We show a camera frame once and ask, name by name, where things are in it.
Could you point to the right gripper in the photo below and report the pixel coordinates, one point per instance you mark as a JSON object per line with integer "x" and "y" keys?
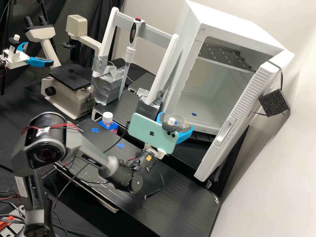
{"x": 155, "y": 151}

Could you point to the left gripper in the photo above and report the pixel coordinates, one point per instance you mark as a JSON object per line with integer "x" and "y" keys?
{"x": 14, "y": 59}

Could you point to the petri dish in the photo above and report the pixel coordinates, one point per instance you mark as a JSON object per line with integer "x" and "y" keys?
{"x": 182, "y": 121}

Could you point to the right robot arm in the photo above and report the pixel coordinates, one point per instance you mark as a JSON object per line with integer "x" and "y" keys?
{"x": 81, "y": 145}

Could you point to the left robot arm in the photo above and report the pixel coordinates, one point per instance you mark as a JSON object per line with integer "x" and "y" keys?
{"x": 2, "y": 63}

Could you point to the cream microscope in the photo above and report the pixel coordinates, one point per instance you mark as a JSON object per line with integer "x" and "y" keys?
{"x": 66, "y": 96}

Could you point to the left phone holder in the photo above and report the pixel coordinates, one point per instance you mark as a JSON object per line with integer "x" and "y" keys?
{"x": 15, "y": 45}

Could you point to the black platform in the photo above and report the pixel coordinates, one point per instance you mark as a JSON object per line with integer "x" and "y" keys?
{"x": 144, "y": 81}
{"x": 126, "y": 106}
{"x": 177, "y": 202}

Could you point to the white pipette stand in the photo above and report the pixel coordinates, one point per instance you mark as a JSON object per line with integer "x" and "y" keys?
{"x": 158, "y": 74}

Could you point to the white incubator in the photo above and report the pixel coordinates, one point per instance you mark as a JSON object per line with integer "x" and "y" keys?
{"x": 217, "y": 84}

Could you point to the small bottle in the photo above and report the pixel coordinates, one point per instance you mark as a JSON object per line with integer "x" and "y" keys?
{"x": 107, "y": 118}

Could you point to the incubator door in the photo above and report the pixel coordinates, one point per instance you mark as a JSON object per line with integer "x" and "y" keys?
{"x": 237, "y": 118}

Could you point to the blue bottle holder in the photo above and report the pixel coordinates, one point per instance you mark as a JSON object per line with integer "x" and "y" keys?
{"x": 101, "y": 123}

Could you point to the pipette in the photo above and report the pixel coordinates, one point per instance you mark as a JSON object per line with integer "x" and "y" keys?
{"x": 133, "y": 32}

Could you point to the right wrist camera phone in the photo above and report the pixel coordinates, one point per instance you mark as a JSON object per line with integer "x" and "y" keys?
{"x": 150, "y": 133}

